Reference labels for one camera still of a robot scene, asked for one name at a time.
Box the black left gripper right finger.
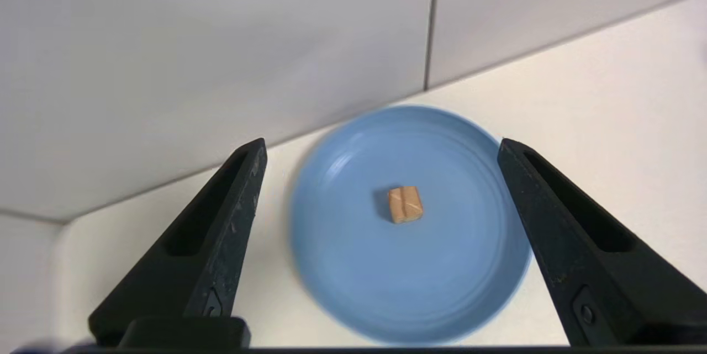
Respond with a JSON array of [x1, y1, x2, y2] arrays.
[[497, 138, 707, 346]]

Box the blue plate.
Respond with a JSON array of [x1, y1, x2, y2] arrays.
[[288, 104, 534, 346]]

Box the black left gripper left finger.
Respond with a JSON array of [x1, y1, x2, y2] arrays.
[[88, 138, 268, 346]]

